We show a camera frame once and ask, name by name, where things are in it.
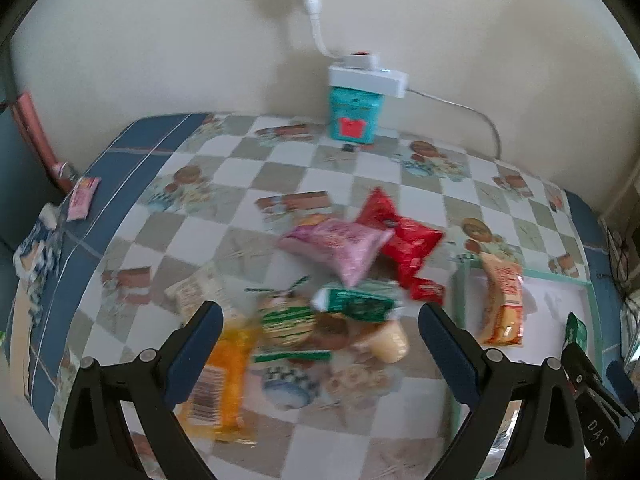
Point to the blue patterned cloth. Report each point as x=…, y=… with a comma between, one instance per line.
x=37, y=250

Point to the dark green snack packet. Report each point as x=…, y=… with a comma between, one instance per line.
x=576, y=330

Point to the red snack packet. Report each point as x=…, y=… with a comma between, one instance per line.
x=405, y=240

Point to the pale round bun clear wrapper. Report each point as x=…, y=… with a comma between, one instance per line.
x=387, y=345

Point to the small red candy packet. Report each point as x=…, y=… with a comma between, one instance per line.
x=427, y=291

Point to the round cake packet green stripes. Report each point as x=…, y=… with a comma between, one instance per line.
x=285, y=325

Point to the small pink sachet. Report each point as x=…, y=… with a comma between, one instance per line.
x=82, y=199

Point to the white bun packet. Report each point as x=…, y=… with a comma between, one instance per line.
x=200, y=287

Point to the pink snack packet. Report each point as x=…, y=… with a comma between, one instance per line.
x=345, y=245

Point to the long orange cream bread packet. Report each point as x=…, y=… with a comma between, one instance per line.
x=505, y=300

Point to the white power strip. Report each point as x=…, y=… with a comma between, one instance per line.
x=367, y=77

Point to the checkered printed tablecloth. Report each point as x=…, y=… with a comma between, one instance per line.
x=280, y=175

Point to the clear orange barcode packet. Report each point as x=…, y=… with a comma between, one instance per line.
x=220, y=385

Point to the shallow teal cardboard box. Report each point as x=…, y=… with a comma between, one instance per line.
x=545, y=305

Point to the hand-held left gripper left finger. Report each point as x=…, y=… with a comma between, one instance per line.
x=196, y=355

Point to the green and white snack packet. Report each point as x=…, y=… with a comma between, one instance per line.
x=360, y=305

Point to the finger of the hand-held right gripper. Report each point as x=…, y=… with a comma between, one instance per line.
x=582, y=370
x=620, y=385

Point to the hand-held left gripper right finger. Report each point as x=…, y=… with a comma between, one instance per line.
x=450, y=355

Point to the teal carton red label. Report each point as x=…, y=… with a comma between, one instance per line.
x=350, y=110

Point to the pink stick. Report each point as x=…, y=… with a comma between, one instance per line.
x=35, y=130

